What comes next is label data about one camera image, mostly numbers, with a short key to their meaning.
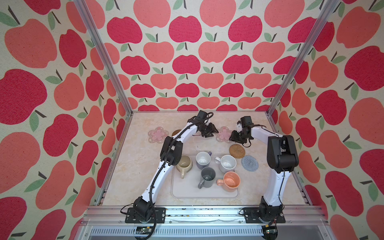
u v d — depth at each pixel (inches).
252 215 28.9
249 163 36.6
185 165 32.4
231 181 33.1
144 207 25.7
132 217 28.8
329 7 27.2
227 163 36.0
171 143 25.1
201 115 35.7
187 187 33.0
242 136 35.0
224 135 42.4
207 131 38.2
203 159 36.7
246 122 33.1
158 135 42.4
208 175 33.8
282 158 21.8
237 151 38.8
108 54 34.9
